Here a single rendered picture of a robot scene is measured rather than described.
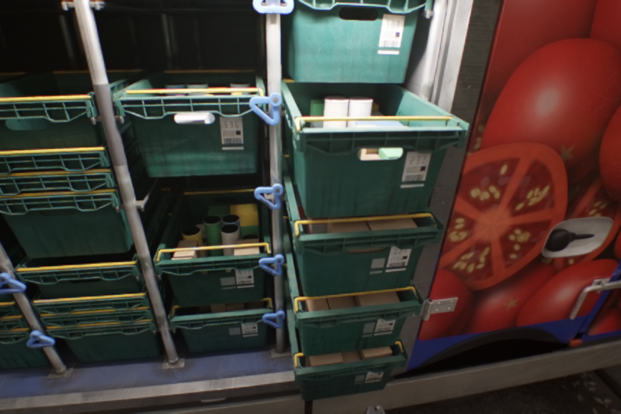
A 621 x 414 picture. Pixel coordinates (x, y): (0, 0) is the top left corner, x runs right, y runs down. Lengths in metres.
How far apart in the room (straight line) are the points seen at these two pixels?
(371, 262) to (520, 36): 0.70
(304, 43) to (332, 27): 0.08
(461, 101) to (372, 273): 0.53
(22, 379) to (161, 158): 1.14
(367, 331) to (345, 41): 0.89
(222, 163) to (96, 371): 1.06
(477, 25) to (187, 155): 0.85
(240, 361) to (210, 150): 0.91
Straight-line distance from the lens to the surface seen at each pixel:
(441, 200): 1.08
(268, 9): 0.93
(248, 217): 1.50
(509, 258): 1.38
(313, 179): 0.79
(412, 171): 0.86
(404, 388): 1.76
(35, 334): 1.59
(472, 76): 0.99
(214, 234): 1.47
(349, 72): 1.03
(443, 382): 1.83
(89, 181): 1.16
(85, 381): 1.71
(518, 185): 1.21
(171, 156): 1.07
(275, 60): 0.95
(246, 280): 1.30
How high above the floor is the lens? 1.89
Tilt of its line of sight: 29 degrees down
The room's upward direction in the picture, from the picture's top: 2 degrees clockwise
